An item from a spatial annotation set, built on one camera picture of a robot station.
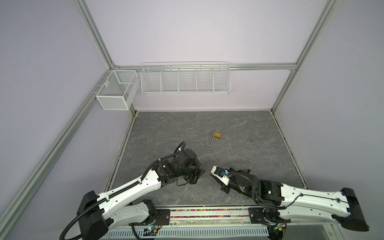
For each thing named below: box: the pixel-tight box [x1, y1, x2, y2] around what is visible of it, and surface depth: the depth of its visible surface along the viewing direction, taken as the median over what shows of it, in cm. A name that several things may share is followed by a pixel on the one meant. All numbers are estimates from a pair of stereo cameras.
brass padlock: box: [205, 131, 222, 147], surface depth 107 cm
